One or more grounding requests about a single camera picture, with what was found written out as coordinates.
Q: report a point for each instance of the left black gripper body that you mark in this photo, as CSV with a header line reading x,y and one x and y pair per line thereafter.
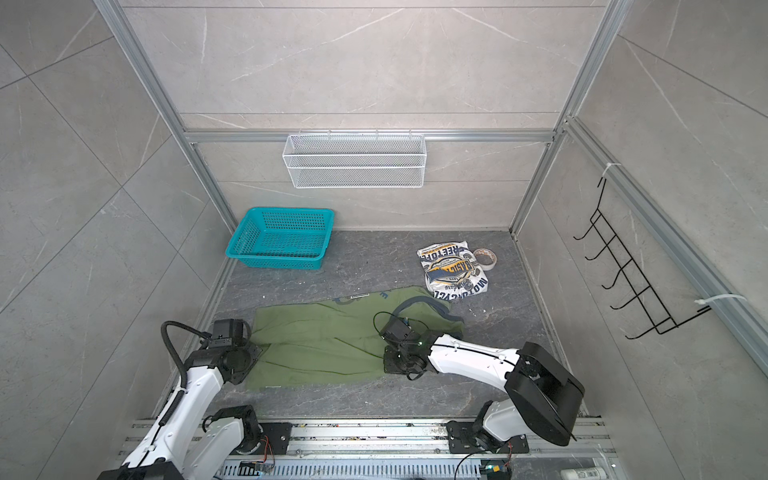
x,y
247,353

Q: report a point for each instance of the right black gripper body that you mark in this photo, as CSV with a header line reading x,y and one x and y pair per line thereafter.
x,y
397,363

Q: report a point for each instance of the green tank top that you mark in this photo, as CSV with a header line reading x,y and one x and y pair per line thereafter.
x,y
336,341

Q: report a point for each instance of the white tank top navy trim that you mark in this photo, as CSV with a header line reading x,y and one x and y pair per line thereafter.
x,y
452,271

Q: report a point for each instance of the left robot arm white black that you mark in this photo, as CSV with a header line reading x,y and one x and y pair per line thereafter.
x,y
185,442

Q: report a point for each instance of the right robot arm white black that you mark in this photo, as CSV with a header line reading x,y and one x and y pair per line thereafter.
x,y
543,397

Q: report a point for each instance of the roll of masking tape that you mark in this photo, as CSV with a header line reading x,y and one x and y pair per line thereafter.
x,y
486,258

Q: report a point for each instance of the teal plastic basket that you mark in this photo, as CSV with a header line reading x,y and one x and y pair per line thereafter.
x,y
282,238

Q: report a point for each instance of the white bottle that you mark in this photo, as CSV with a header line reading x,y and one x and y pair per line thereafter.
x,y
588,473

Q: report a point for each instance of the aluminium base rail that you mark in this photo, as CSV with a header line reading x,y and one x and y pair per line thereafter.
x,y
417,448

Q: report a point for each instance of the white wire mesh shelf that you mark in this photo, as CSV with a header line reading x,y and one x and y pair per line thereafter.
x,y
355,161

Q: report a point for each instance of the black wire hook rack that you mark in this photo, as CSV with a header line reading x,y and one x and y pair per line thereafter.
x,y
629,271

